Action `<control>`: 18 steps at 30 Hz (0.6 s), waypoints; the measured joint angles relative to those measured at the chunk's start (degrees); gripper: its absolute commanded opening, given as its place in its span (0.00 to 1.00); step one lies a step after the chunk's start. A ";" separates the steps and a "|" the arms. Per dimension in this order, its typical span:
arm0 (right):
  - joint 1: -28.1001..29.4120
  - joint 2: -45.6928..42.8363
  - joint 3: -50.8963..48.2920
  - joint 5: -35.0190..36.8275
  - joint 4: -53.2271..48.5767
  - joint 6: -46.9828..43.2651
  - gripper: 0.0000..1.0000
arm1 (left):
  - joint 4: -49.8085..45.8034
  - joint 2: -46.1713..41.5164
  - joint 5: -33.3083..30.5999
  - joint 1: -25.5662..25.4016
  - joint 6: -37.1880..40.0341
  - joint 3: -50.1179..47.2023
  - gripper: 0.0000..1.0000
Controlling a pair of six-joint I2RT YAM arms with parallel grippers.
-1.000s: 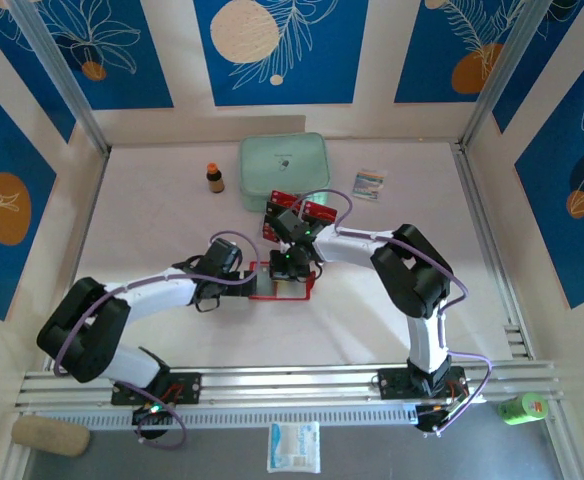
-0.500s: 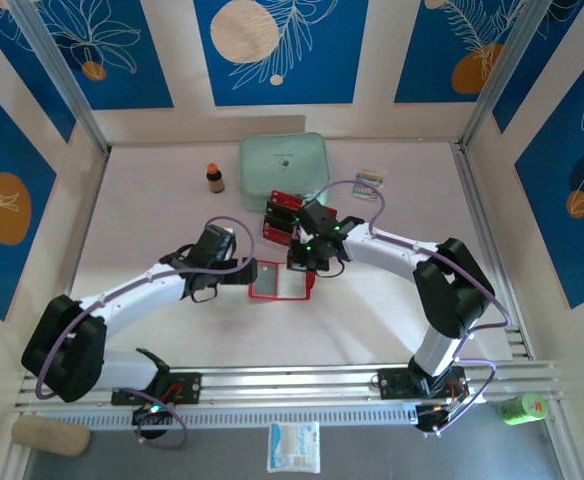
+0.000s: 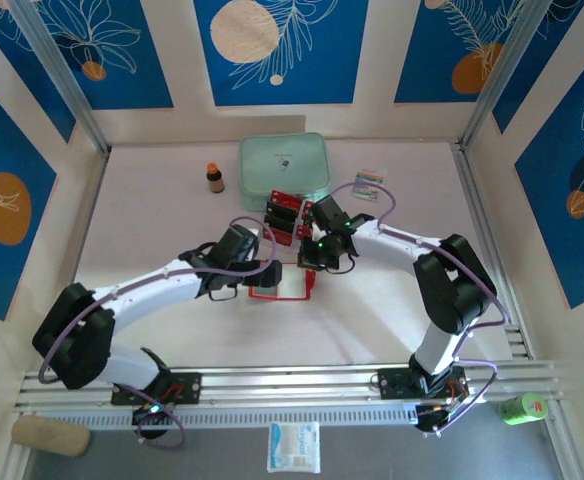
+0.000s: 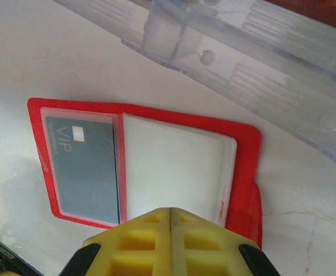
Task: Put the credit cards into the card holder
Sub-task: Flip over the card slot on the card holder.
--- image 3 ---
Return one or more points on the aluminium extrusion rail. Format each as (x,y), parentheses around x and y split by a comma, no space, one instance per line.
(297,380)

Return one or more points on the aluminium frame post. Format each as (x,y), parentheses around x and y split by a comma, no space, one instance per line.
(488,100)
(73,100)

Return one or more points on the aluminium side rail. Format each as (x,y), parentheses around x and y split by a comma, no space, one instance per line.
(79,250)
(474,200)

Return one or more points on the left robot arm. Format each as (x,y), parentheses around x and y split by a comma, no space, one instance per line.
(72,340)

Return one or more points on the small printed sachet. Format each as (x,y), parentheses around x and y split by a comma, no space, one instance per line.
(367,192)

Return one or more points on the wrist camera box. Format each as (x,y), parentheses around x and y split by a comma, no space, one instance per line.
(234,242)
(332,212)

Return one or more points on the black credit card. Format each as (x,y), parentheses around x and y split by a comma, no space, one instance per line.
(305,220)
(282,209)
(279,222)

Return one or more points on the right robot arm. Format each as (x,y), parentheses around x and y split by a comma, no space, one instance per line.
(457,285)

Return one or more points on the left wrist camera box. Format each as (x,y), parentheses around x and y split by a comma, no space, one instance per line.
(234,242)

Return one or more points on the white gauze packet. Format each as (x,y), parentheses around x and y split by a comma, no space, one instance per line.
(293,447)

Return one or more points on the brown bottle orange cap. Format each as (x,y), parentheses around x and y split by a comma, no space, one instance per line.
(215,184)

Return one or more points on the red card holder wallet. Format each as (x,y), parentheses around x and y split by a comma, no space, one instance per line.
(310,280)

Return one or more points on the mint green zip pouch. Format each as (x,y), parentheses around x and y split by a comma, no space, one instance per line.
(272,165)

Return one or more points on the black controller box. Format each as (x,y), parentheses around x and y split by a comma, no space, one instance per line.
(429,420)
(144,417)

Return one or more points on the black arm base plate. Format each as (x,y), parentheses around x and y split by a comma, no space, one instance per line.
(192,387)
(392,382)

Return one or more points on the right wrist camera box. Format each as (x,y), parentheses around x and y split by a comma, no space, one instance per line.
(332,212)

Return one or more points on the green cylinder can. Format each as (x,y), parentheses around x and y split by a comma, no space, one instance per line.
(519,409)

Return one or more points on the beige foam roll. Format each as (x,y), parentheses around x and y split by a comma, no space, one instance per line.
(49,436)

